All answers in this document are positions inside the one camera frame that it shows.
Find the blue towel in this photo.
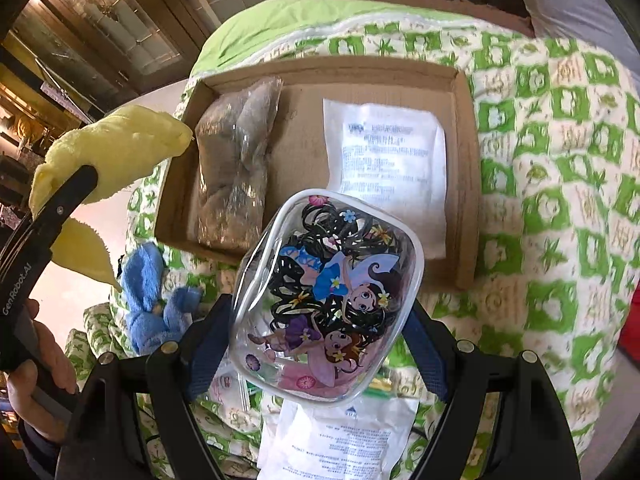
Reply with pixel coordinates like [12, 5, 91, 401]
[122, 243, 203, 356]

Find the yellow towel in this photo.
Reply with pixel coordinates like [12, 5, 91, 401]
[28, 105, 193, 288]

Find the white gauze packet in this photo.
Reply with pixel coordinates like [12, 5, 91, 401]
[322, 99, 448, 260]
[257, 396, 419, 479]

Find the cartoon clear pouch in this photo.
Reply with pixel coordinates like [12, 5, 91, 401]
[229, 188, 424, 406]

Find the bagged brown fuzzy cloth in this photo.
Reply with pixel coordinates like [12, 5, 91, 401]
[195, 77, 283, 254]

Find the person left hand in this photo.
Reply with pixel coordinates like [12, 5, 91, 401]
[5, 298, 79, 444]

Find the green patterned quilt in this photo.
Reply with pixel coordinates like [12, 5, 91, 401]
[119, 0, 639, 478]

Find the wooden glass door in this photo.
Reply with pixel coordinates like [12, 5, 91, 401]
[11, 0, 265, 108]

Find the shallow cardboard box tray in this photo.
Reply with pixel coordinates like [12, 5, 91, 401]
[182, 55, 480, 292]

